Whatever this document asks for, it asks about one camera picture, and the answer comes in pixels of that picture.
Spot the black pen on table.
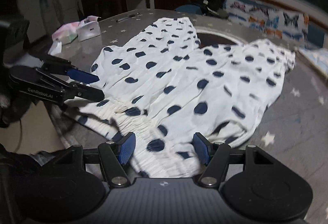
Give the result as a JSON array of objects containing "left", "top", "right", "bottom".
[{"left": 116, "top": 13, "right": 140, "bottom": 23}]

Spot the folded blue striped blanket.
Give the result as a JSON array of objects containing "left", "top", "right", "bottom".
[{"left": 295, "top": 48, "right": 328, "bottom": 78}]

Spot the butterfly pattern pillow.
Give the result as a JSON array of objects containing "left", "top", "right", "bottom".
[
  {"left": 266, "top": 9, "right": 309, "bottom": 42},
  {"left": 223, "top": 0, "right": 280, "bottom": 33}
]

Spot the black bag on sofa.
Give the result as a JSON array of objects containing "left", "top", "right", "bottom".
[{"left": 196, "top": 0, "right": 229, "bottom": 19}]

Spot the butterfly pattern pillow right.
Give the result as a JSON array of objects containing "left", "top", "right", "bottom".
[{"left": 266, "top": 9, "right": 309, "bottom": 42}]

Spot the round induction cooker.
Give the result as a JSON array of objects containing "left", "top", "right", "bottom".
[{"left": 197, "top": 33, "right": 237, "bottom": 48}]

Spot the white navy polka dot garment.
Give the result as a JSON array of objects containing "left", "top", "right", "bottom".
[{"left": 67, "top": 17, "right": 295, "bottom": 178}]

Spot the butterfly pattern pillow left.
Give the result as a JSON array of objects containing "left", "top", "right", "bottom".
[{"left": 223, "top": 0, "right": 280, "bottom": 33}]

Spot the blue sofa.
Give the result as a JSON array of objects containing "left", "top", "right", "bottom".
[{"left": 174, "top": 0, "right": 328, "bottom": 49}]

